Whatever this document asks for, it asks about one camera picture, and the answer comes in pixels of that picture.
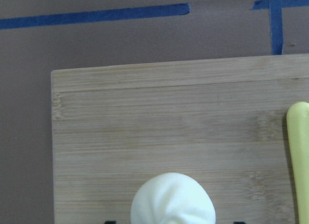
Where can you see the white steamed bun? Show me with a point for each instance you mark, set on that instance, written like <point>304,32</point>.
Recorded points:
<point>172,198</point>

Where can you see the bamboo cutting board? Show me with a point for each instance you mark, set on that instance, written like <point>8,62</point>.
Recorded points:
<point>219,121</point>

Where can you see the yellow plastic knife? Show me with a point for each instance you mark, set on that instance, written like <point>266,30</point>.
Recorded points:
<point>298,136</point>

